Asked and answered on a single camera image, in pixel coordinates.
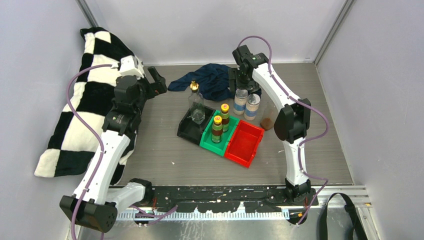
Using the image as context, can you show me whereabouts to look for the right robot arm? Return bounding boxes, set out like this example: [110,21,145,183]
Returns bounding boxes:
[228,45,311,205]

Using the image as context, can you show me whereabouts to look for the black strap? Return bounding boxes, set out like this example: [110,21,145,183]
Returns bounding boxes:
[318,192,369,240]

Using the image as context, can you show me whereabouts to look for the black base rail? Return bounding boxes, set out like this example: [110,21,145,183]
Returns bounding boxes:
[134,185,316,214]

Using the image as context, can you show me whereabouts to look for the spice jar plain lid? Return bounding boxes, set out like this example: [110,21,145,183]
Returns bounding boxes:
[233,88,249,115]

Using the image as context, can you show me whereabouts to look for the brown oil cruet gold spout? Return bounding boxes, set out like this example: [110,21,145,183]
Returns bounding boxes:
[260,100,279,131]

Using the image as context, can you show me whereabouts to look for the sauce bottle yellow cap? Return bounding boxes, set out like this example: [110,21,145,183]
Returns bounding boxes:
[211,115,223,143]
[220,103,230,132]

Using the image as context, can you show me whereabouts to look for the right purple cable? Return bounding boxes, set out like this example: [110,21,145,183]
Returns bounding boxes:
[237,35,330,226]

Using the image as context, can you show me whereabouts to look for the purple cable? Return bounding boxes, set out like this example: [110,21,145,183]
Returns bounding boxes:
[237,35,330,226]
[66,63,121,240]

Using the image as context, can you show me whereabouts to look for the red plastic bin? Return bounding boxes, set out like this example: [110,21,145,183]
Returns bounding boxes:
[224,120,265,168]

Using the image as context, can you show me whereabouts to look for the spice jar perforated lid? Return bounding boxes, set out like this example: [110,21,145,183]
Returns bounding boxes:
[244,93,261,121]

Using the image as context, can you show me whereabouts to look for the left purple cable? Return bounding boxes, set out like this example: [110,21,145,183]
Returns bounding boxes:
[66,63,121,240]

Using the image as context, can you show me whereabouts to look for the green plastic bin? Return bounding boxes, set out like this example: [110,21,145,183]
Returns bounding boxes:
[199,110,240,157]

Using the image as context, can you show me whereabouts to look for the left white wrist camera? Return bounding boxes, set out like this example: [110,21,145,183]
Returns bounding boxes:
[118,55,146,78]

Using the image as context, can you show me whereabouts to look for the clear glass cruet gold spout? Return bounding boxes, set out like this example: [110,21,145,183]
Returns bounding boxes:
[188,79,206,125]

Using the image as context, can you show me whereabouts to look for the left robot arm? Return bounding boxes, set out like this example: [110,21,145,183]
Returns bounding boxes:
[59,66,167,234]

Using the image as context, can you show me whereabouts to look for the black plastic bin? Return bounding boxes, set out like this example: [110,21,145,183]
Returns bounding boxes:
[177,106,216,146]

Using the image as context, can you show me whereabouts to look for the black white checkered blanket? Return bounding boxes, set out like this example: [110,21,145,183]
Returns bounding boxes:
[34,27,134,178]

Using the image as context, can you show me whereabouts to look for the dark blue shorts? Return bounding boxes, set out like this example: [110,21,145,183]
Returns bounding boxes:
[167,63,263,102]

